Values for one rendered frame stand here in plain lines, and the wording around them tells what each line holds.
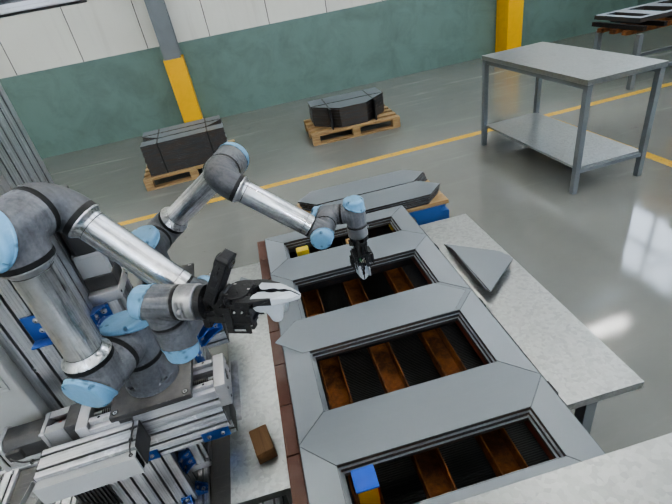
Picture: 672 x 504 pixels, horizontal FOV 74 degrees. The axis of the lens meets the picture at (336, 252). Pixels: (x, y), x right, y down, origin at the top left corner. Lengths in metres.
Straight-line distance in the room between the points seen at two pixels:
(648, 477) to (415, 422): 0.55
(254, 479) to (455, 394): 0.67
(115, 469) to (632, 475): 1.22
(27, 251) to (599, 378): 1.58
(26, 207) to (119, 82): 7.55
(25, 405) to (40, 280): 0.67
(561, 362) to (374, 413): 0.66
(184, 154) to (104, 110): 3.05
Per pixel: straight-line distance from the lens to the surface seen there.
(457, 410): 1.39
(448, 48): 9.50
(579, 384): 1.65
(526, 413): 1.43
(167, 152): 5.89
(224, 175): 1.48
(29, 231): 1.06
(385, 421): 1.38
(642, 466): 1.14
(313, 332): 1.67
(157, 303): 0.96
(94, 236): 1.12
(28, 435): 1.63
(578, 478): 1.09
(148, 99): 8.57
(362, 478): 1.25
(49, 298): 1.12
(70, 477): 1.49
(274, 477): 1.55
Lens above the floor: 1.96
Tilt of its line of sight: 32 degrees down
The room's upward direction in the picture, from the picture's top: 11 degrees counter-clockwise
